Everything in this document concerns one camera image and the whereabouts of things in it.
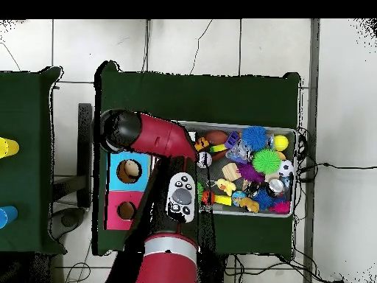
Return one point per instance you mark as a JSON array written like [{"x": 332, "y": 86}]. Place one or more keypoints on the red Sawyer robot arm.
[{"x": 165, "y": 138}]

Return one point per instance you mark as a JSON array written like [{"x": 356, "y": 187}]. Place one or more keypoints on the wooden box with three holes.
[{"x": 117, "y": 182}]

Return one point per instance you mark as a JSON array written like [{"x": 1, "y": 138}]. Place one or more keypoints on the shallow metal mesh bin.
[{"x": 259, "y": 214}]

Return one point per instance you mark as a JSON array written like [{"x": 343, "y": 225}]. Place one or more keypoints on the white baseball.
[{"x": 205, "y": 160}]

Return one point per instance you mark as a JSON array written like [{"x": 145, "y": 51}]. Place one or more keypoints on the brown toy football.
[{"x": 216, "y": 137}]

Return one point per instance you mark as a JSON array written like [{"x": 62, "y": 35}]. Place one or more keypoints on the yellow duck plush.
[{"x": 226, "y": 186}]

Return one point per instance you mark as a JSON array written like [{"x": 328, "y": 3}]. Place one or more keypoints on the yellow cheese wedge toy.
[{"x": 223, "y": 200}]

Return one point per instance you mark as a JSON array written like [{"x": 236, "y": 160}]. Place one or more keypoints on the dark green tablecloth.
[
  {"x": 26, "y": 103},
  {"x": 206, "y": 97}
]

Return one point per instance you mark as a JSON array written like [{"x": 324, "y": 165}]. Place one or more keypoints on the purple spiky ball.
[{"x": 250, "y": 172}]

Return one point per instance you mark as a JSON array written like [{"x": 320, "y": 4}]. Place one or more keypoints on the large blue spiky ball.
[{"x": 254, "y": 138}]

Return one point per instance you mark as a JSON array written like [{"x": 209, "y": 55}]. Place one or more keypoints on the brown teddy bear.
[{"x": 249, "y": 204}]

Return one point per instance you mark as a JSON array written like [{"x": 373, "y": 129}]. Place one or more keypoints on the large green spiky ball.
[{"x": 266, "y": 161}]

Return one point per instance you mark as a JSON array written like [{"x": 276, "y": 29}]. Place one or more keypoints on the plain yellow ball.
[{"x": 281, "y": 143}]

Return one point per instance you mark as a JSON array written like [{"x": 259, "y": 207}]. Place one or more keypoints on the small soccer ball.
[{"x": 286, "y": 168}]

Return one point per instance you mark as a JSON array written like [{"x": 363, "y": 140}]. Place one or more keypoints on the black upright panel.
[{"x": 84, "y": 162}]

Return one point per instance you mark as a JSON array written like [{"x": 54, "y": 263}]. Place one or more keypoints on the grey round floor base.
[{"x": 69, "y": 219}]

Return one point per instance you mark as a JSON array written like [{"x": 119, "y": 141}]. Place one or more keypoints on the yellow plastic cup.
[{"x": 10, "y": 147}]

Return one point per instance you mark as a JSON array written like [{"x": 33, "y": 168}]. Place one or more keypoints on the blue plastic cup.
[{"x": 8, "y": 215}]

